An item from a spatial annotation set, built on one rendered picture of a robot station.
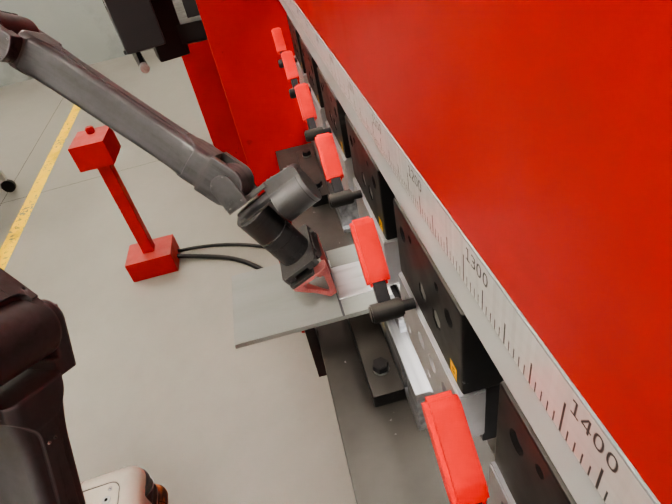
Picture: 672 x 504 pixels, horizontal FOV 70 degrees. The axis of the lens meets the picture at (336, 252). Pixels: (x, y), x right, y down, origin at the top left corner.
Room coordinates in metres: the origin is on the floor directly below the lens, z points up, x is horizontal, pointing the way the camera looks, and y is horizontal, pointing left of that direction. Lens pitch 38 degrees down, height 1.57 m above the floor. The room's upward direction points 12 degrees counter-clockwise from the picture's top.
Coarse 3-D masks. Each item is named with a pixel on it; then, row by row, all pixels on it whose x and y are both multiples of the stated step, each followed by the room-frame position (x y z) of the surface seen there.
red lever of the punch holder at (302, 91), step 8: (296, 88) 0.76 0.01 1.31; (304, 88) 0.75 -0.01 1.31; (296, 96) 0.76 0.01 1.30; (304, 96) 0.74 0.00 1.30; (304, 104) 0.73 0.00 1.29; (312, 104) 0.73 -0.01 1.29; (304, 112) 0.72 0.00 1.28; (312, 112) 0.72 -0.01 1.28; (304, 120) 0.72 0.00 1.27; (312, 120) 0.71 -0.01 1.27; (312, 128) 0.70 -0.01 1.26; (320, 128) 0.70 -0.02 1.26; (328, 128) 0.70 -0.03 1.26; (312, 136) 0.69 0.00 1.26
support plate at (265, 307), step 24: (336, 264) 0.69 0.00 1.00; (240, 288) 0.68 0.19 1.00; (264, 288) 0.67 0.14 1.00; (288, 288) 0.65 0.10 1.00; (240, 312) 0.62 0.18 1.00; (264, 312) 0.61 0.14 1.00; (288, 312) 0.59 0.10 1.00; (312, 312) 0.58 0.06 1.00; (336, 312) 0.57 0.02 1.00; (360, 312) 0.56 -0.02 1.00; (240, 336) 0.56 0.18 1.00; (264, 336) 0.55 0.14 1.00
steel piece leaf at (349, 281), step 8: (352, 264) 0.68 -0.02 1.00; (336, 272) 0.67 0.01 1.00; (344, 272) 0.66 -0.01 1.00; (352, 272) 0.66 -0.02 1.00; (360, 272) 0.65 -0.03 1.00; (336, 280) 0.64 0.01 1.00; (344, 280) 0.64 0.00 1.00; (352, 280) 0.64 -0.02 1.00; (360, 280) 0.63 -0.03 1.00; (336, 288) 0.61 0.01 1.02; (344, 288) 0.62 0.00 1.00; (352, 288) 0.62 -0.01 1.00; (360, 288) 0.61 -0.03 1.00; (368, 288) 0.61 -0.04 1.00; (344, 296) 0.60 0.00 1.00
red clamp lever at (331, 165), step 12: (324, 144) 0.55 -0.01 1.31; (324, 156) 0.54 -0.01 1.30; (336, 156) 0.54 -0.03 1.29; (324, 168) 0.53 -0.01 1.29; (336, 168) 0.52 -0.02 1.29; (336, 180) 0.52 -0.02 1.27; (336, 192) 0.50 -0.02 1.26; (348, 192) 0.50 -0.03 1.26; (360, 192) 0.50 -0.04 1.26; (336, 204) 0.49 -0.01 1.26; (348, 204) 0.50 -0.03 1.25
